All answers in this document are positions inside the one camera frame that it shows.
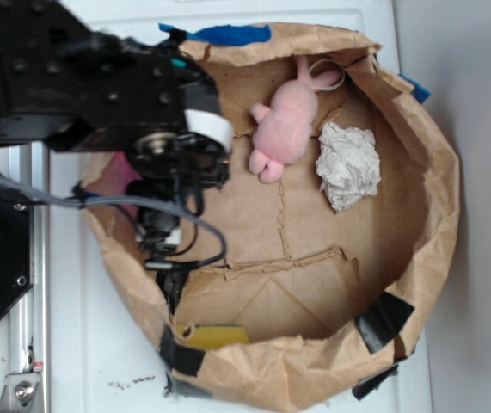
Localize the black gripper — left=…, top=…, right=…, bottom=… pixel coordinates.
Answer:
left=125, top=128, right=233, bottom=270

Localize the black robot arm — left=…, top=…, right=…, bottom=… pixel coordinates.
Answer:
left=0, top=1, right=233, bottom=271

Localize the white tape band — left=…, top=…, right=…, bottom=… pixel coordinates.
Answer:
left=184, top=109, right=234, bottom=155

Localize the pink plush bunny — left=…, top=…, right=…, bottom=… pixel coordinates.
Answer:
left=249, top=56, right=345, bottom=184

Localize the blue tape strip top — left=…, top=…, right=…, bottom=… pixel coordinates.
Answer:
left=181, top=24, right=272, bottom=46

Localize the blue tape strip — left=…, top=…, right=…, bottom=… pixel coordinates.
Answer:
left=399, top=73, right=432, bottom=104
left=181, top=24, right=272, bottom=46

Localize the brown paper bag bin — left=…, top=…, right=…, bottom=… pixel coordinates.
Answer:
left=85, top=23, right=460, bottom=412

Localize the crumpled white paper ball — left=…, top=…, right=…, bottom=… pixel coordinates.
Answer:
left=316, top=122, right=382, bottom=213

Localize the black tape patch bottom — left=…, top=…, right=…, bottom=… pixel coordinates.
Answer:
left=159, top=326, right=206, bottom=377

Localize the black tape patch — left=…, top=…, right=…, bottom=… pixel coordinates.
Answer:
left=159, top=326, right=206, bottom=377
left=354, top=292, right=415, bottom=354

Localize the white plastic tray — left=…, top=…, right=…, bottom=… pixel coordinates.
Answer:
left=47, top=0, right=434, bottom=413

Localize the blue tape strip right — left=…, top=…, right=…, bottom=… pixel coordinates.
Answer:
left=399, top=73, right=432, bottom=104

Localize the black tape patch right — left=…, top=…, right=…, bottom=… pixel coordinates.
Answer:
left=354, top=292, right=415, bottom=354

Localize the grey braided cable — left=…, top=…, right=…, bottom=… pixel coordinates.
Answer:
left=0, top=168, right=229, bottom=268

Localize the aluminium extrusion rail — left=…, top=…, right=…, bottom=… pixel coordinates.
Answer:
left=7, top=144, right=51, bottom=413

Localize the metal corner bracket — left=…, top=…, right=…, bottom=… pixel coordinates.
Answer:
left=0, top=373, right=40, bottom=413

